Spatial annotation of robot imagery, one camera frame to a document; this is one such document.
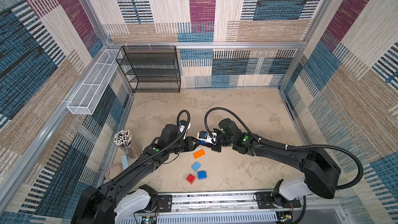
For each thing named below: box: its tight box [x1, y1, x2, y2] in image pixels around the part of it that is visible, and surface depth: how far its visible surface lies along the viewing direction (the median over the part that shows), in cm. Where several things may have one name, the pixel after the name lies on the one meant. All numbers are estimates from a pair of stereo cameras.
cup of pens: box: [113, 129, 143, 159], surface depth 77 cm
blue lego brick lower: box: [197, 170, 207, 180], surface depth 82 cm
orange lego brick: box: [192, 148, 206, 160], surface depth 91 cm
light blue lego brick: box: [191, 161, 202, 172], surface depth 87 cm
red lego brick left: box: [186, 173, 196, 185], surface depth 79 cm
